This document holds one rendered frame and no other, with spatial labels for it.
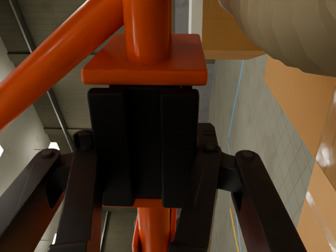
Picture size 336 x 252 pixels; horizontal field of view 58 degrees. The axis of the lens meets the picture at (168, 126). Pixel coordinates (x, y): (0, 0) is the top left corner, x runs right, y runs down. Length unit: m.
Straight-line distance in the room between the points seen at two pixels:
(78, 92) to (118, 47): 11.62
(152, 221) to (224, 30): 1.35
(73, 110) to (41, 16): 3.93
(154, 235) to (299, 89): 0.18
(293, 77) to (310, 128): 0.07
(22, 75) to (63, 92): 11.81
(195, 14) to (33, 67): 1.34
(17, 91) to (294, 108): 0.24
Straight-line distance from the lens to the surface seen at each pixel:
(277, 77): 0.37
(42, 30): 10.60
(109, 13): 0.17
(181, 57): 0.16
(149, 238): 0.22
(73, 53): 0.18
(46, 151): 0.16
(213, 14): 1.51
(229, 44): 1.50
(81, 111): 12.49
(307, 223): 1.39
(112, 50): 0.18
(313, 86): 0.28
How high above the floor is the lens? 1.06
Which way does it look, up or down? 3 degrees up
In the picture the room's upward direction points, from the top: 89 degrees counter-clockwise
